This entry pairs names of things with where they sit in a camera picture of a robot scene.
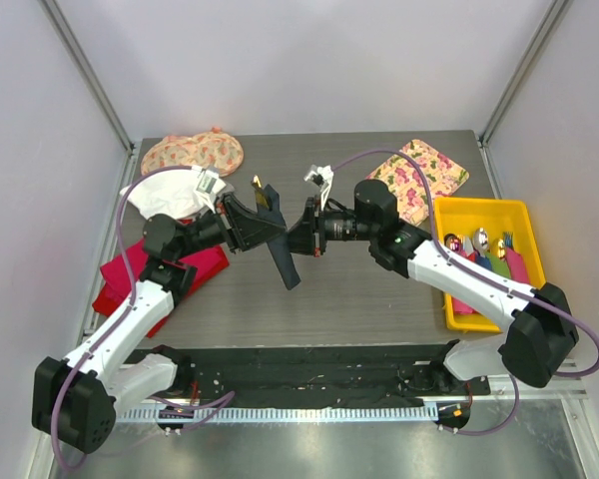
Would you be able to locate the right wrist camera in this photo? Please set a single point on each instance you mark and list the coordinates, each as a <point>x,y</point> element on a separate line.
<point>322,177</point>

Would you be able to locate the yellow plastic bin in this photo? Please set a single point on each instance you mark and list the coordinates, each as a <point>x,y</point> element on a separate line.
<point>507,223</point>

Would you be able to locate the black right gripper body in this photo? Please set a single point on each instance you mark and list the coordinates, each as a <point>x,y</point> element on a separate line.
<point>331,226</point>

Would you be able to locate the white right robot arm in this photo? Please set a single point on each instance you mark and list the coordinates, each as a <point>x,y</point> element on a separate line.
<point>534,339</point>

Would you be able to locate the aluminium front rail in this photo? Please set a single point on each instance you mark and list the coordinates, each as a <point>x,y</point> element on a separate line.
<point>452,411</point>

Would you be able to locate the blue rolled napkin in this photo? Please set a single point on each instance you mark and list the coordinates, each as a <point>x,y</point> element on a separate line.
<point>483,261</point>

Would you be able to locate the red cloth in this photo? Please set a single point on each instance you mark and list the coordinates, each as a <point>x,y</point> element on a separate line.
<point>117,287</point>

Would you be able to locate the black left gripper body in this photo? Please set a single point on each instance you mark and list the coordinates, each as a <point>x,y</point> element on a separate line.
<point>213,230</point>

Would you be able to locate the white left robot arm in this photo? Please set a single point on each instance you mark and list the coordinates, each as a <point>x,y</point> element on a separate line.
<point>76,399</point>

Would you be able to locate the floral fabric pouch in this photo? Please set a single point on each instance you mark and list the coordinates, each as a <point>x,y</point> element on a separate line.
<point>214,149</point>

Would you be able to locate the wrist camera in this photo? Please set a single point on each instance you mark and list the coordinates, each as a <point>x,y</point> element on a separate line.
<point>322,177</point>
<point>204,181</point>

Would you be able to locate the white cloth bag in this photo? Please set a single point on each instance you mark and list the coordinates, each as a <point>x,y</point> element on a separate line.
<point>170,191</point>

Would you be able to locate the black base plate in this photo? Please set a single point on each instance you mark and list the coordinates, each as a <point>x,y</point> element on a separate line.
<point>351,376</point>

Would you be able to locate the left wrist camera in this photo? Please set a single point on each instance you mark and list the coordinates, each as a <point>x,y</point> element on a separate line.
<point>204,181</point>

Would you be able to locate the iridescent metal spoon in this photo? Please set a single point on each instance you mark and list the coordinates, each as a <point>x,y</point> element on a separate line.
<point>453,242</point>

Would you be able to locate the dark blue paper napkin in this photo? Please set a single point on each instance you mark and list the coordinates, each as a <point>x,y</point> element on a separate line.
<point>279,246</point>

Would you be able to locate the silver metal spoon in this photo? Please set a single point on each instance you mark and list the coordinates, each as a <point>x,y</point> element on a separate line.
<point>480,240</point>

